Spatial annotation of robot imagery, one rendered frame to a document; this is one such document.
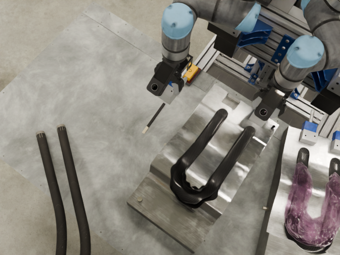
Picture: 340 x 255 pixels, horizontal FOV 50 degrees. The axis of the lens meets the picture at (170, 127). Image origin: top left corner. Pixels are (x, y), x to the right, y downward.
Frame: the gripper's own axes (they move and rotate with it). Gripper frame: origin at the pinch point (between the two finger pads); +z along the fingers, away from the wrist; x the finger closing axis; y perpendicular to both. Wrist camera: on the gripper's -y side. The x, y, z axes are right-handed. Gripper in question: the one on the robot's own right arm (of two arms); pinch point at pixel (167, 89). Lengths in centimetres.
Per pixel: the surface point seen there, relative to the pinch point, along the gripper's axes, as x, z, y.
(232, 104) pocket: -19.3, 8.8, 12.6
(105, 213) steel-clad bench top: -5.9, 15.0, -41.9
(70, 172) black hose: 9.5, 7.6, -39.0
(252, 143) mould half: -32.2, 6.4, 3.3
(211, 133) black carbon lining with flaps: -19.2, 7.1, -1.4
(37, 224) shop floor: 35, 95, -64
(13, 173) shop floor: 65, 95, -52
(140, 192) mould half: -11.9, 9.0, -30.5
